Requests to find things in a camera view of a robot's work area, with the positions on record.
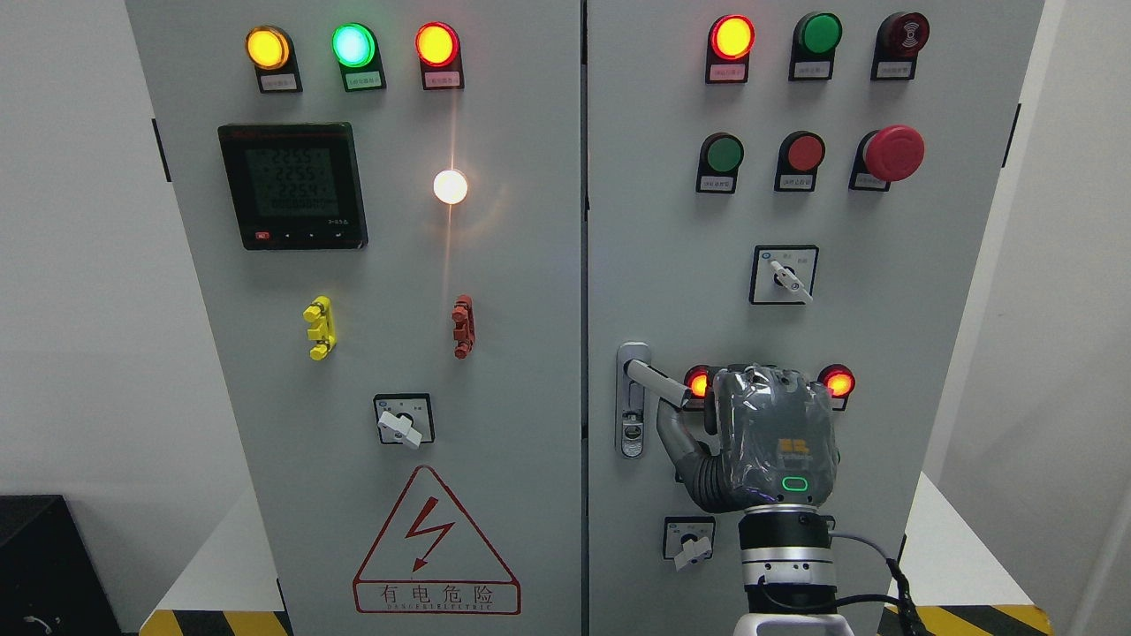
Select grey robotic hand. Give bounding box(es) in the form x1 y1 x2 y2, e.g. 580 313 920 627
656 366 839 514

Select silver door handle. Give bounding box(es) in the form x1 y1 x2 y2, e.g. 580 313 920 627
618 341 692 459

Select grey right cabinet door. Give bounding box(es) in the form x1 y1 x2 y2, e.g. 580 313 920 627
587 1 1044 635

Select grey cabinet door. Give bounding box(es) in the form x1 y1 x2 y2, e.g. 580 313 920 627
126 1 582 635
587 1 1044 635

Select grey left cabinet door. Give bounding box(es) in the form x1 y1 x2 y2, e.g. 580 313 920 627
126 1 582 635

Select orange-red indicator light left door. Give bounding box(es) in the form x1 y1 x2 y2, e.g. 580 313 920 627
414 22 465 91

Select red lit indicator middle left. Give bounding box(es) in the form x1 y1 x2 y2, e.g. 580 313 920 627
684 366 713 412

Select red lit indicator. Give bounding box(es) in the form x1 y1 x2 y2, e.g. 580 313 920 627
817 366 856 412
684 366 713 412
703 12 756 84

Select red lit indicator middle right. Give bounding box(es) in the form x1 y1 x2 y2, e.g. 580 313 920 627
817 366 856 412

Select white platform with hazard stripes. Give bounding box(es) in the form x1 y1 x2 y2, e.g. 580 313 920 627
140 476 1053 635

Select red push button upper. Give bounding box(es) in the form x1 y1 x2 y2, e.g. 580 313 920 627
774 130 824 194

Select green push button upper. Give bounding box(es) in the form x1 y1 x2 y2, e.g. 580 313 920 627
696 132 744 194

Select red emergency stop button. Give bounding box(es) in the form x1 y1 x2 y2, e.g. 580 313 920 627
848 124 925 192

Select red terminal block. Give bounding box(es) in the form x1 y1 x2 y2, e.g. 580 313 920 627
450 294 476 360

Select red electric warning sign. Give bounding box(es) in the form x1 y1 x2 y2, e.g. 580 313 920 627
353 466 523 614

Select red lit indicator top right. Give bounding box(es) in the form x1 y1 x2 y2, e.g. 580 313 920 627
703 12 756 84

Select white lit indicator light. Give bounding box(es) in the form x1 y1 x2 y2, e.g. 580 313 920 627
432 169 469 206

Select green indicator top right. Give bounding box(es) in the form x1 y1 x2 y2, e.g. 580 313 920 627
788 11 844 81

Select red buzzer alarm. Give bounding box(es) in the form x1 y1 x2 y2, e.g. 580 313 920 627
871 11 930 81

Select yellow terminal block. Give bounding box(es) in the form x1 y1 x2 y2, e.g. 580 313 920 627
302 295 337 361

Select black digital power meter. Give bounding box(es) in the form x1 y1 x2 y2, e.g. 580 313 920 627
217 122 368 251

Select green lit indicator light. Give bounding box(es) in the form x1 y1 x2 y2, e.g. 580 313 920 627
331 23 385 92

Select yellow indicator light top left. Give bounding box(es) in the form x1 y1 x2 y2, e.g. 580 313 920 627
244 25 302 94

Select black box bottom left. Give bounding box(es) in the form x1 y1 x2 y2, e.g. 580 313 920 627
1 495 121 635

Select lower white selector switch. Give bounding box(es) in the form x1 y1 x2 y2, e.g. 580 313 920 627
663 515 716 571

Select upper right white selector switch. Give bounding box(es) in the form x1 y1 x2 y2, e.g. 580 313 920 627
748 244 819 306

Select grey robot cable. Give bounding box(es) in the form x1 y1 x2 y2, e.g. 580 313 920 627
758 530 929 636

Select left door white selector switch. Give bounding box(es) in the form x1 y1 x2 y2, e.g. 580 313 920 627
373 393 435 450

